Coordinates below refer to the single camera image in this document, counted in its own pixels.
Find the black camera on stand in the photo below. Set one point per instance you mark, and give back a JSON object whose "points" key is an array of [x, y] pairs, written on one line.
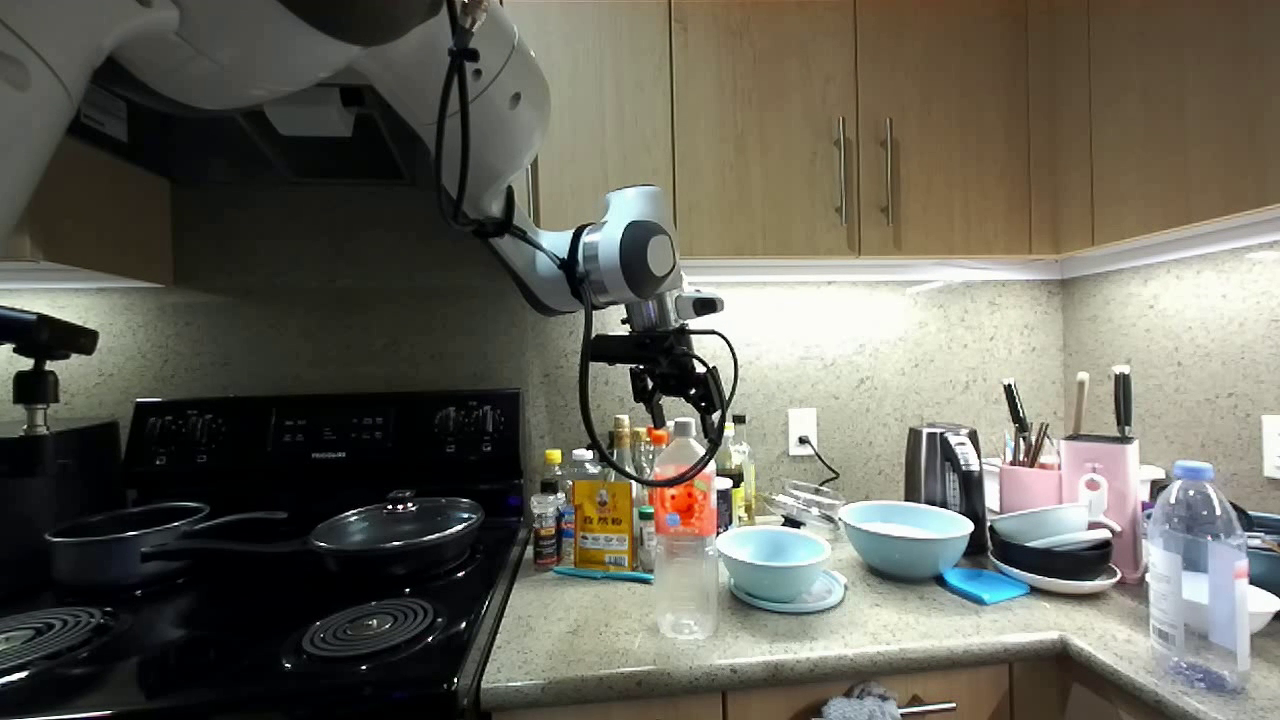
{"points": [[41, 342]]}

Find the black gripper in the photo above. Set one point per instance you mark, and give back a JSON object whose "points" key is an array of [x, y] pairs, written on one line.
{"points": [[662, 352]]}

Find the wooden upper cabinets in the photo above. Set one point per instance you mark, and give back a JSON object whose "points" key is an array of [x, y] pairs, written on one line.
{"points": [[963, 120]]}

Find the under cabinet light strip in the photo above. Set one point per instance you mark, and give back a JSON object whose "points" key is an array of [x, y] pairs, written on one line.
{"points": [[864, 268]]}

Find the light blue plate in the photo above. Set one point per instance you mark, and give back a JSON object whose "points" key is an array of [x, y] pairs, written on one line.
{"points": [[787, 600]]}

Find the pink knife block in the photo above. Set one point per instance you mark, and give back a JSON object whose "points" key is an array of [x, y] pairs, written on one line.
{"points": [[1102, 495]]}

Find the pink utensil cup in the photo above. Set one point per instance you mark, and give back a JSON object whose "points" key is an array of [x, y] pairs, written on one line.
{"points": [[1030, 486]]}

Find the orange label plastic bottle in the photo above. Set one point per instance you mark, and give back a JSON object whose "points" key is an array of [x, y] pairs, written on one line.
{"points": [[684, 512]]}

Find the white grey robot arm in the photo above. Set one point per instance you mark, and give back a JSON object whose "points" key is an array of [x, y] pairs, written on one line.
{"points": [[203, 53]]}

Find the white bowl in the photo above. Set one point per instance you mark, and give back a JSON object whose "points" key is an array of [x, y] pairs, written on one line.
{"points": [[1267, 608]]}

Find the black frying pan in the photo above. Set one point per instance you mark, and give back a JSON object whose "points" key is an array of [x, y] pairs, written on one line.
{"points": [[400, 559]]}

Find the glass pan lid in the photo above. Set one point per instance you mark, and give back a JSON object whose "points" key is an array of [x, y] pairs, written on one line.
{"points": [[399, 519]]}

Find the yellow cap bottle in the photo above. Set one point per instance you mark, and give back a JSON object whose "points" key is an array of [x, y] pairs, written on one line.
{"points": [[549, 525]]}

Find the grey dish cloth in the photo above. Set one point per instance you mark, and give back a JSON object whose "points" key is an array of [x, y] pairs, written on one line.
{"points": [[860, 707]]}

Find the small green cap bottle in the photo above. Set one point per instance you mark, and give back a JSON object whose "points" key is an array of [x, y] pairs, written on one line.
{"points": [[646, 542]]}

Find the large light blue bowl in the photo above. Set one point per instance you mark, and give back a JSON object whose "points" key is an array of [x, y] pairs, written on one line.
{"points": [[907, 542]]}

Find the pale yellow oil bottle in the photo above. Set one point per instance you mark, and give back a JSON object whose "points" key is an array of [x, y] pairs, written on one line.
{"points": [[743, 472]]}

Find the blue sponge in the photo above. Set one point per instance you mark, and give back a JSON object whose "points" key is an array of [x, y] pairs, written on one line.
{"points": [[986, 584]]}

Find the grey range hood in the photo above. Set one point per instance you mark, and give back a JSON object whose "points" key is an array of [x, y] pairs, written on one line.
{"points": [[333, 224]]}

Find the white wall outlet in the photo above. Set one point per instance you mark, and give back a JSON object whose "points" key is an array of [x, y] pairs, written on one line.
{"points": [[803, 431], [1269, 444]]}

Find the dark jar white lid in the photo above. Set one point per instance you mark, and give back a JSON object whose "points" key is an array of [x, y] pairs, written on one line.
{"points": [[725, 504]]}

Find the dark teal bowl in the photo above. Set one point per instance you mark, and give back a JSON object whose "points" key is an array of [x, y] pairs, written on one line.
{"points": [[1267, 544]]}

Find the clear blue cap water bottle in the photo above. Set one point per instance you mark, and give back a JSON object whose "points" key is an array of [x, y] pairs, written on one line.
{"points": [[1196, 573]]}

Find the black electric stove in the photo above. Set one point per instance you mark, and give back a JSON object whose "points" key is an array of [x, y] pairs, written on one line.
{"points": [[267, 625]]}

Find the small light blue bowl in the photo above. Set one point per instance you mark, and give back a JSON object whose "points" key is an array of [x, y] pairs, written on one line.
{"points": [[774, 563]]}

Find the black saucepan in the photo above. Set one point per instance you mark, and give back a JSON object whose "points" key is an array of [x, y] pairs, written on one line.
{"points": [[122, 544]]}

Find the black electric kettle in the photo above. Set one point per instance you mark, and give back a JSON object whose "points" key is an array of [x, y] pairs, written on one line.
{"points": [[943, 472]]}

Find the stack of dark plates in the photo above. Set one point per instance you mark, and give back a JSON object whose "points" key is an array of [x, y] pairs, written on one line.
{"points": [[1053, 553]]}

